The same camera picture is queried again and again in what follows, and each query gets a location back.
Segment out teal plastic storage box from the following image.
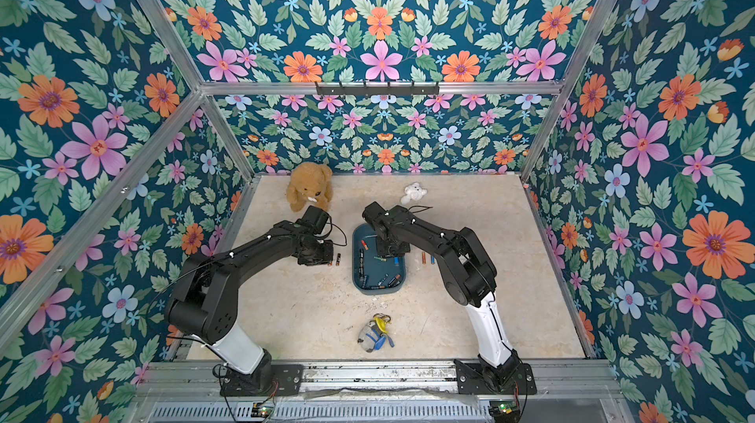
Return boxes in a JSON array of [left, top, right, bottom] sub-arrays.
[[352, 224, 407, 295]]

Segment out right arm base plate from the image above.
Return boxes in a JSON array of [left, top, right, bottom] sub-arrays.
[[453, 357, 538, 395]]

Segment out black wall hook rail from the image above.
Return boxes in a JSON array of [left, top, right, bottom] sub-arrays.
[[315, 82, 440, 98]]

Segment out small white plush bunny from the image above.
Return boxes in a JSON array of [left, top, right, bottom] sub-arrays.
[[400, 182, 428, 206]]

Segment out brown teddy bear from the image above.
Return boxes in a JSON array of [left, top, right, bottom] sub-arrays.
[[286, 163, 333, 212]]

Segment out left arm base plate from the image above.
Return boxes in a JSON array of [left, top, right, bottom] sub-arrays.
[[220, 364, 304, 397]]

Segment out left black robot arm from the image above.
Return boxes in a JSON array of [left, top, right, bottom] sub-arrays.
[[165, 207, 334, 376]]

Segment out grey plush toy keychain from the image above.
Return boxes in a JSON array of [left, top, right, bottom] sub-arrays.
[[357, 314, 394, 353]]

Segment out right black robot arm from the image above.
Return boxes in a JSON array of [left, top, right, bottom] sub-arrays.
[[362, 202, 522, 390]]

